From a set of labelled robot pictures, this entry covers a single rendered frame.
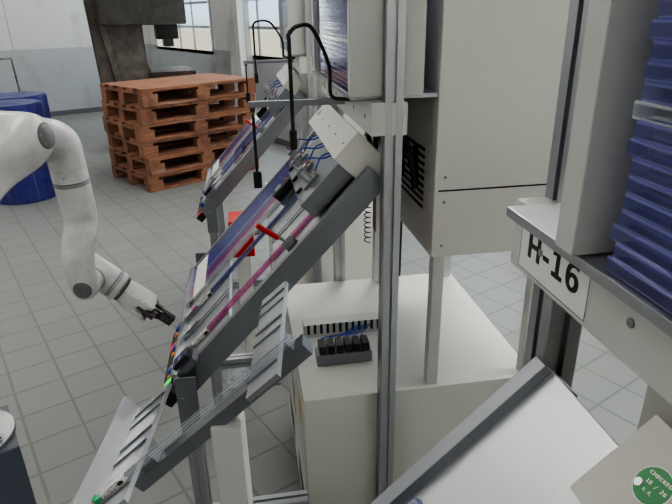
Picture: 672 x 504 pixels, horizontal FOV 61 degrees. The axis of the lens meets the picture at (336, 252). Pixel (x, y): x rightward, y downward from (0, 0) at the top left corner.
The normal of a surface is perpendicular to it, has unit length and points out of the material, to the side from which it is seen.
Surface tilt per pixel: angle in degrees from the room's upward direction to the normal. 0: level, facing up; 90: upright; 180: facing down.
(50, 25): 90
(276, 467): 0
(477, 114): 90
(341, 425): 90
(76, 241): 46
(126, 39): 90
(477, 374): 0
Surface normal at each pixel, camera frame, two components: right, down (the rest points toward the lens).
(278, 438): -0.02, -0.92
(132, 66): 0.38, 0.35
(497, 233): 0.16, 0.38
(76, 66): 0.58, 0.30
